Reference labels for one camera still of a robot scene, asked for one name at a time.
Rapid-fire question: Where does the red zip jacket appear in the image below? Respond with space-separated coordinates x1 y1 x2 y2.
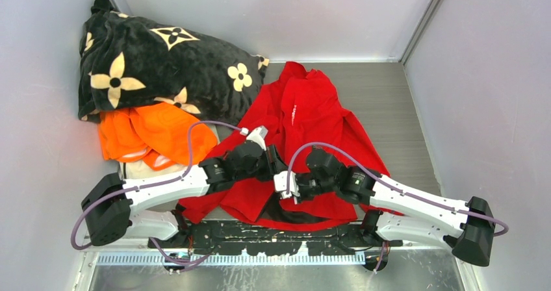
177 62 388 231

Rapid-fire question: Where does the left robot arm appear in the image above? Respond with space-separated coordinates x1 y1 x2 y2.
72 140 288 249

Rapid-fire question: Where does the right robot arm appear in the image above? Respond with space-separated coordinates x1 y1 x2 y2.
280 147 497 267

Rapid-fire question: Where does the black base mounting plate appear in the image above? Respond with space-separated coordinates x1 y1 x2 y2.
157 220 382 257

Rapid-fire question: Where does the orange garment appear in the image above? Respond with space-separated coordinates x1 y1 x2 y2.
98 103 218 170

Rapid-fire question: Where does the cream cloth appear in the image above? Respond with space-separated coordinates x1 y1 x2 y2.
118 160 179 179

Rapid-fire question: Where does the black floral plush blanket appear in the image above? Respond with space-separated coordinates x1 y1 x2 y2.
77 0 270 125

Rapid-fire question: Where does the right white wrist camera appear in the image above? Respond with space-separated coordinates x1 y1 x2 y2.
273 171 300 204

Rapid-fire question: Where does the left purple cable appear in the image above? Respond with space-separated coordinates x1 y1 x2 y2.
70 120 248 273

